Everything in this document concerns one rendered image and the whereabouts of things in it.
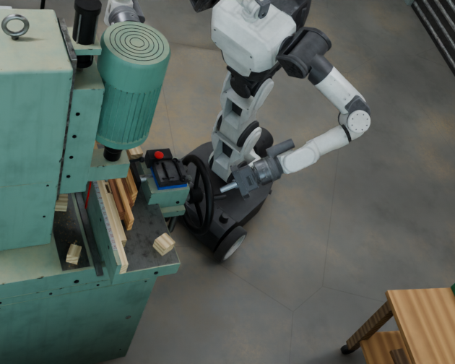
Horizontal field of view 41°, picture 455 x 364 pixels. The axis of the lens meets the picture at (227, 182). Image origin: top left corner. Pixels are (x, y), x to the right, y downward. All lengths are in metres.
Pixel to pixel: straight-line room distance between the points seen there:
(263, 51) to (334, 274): 1.54
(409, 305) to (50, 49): 1.80
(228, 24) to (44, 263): 0.97
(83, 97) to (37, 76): 0.17
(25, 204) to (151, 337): 1.17
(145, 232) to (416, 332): 1.22
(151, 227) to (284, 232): 1.44
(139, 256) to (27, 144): 0.52
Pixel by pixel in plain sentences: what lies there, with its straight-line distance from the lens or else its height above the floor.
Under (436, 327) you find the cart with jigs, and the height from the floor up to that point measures 0.53.
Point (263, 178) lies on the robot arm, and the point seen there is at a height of 1.00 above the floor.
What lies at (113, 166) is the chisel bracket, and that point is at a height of 1.06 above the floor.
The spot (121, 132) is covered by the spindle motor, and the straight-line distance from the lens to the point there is 1.67.
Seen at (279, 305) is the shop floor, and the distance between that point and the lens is 3.03.
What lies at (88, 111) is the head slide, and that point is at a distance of 1.59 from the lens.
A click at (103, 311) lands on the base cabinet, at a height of 0.49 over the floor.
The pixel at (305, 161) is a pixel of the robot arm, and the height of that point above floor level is 1.08.
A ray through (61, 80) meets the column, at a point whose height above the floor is 1.49.
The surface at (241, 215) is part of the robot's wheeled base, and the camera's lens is 3.02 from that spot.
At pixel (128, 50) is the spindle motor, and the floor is 1.51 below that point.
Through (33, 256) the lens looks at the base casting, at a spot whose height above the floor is 0.80.
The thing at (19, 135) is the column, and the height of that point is 1.31.
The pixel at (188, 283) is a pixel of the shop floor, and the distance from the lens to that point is 2.93.
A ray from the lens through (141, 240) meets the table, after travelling 1.91.
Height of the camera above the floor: 2.47
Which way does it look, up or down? 47 degrees down
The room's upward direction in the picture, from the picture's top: 25 degrees clockwise
